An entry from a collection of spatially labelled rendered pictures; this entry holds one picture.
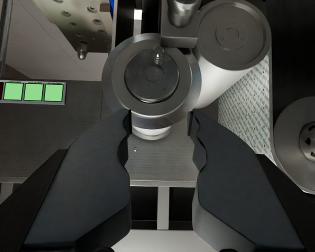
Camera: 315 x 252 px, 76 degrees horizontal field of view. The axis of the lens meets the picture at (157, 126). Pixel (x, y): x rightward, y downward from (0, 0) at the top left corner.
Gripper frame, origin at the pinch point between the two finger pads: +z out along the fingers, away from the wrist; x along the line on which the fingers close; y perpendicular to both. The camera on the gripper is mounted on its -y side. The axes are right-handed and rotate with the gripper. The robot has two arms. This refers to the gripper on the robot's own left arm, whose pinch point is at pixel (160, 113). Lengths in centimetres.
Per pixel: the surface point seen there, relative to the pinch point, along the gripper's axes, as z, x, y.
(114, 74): 17.5, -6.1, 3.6
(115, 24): 24.1, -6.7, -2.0
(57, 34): 251, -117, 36
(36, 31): 247, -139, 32
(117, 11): 26.3, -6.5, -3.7
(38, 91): 47, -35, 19
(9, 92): 46, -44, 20
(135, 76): 16.4, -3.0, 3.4
